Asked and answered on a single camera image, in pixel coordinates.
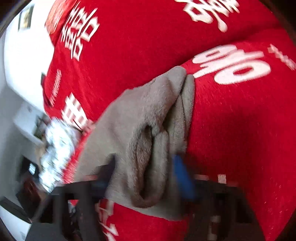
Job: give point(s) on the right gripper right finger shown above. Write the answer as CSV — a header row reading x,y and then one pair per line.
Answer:
x,y
217,211

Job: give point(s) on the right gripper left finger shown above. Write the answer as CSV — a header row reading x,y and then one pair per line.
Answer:
x,y
68,212

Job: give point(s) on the grey knit sweater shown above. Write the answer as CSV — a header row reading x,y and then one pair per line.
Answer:
x,y
143,128

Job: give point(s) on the white floral quilt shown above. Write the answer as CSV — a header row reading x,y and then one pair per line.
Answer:
x,y
61,141

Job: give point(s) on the red wedding bed cover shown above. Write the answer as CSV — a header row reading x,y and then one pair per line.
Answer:
x,y
243,122

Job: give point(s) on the red wedding pillow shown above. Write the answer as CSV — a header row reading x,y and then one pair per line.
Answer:
x,y
102,48

